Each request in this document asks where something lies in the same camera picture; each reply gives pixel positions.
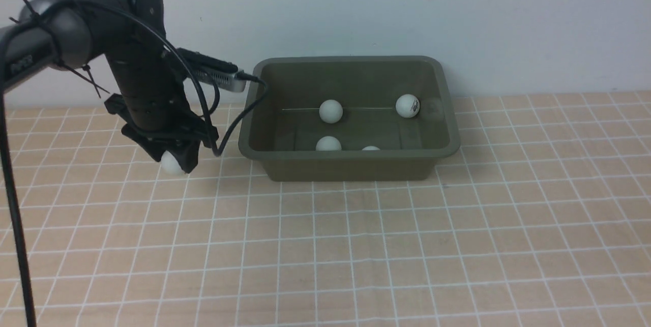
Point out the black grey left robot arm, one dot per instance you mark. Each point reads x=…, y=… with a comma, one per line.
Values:
x=68, y=34

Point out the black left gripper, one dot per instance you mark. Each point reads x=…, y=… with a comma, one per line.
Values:
x=155, y=107

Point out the olive green plastic bin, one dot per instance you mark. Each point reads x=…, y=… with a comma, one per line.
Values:
x=282, y=131

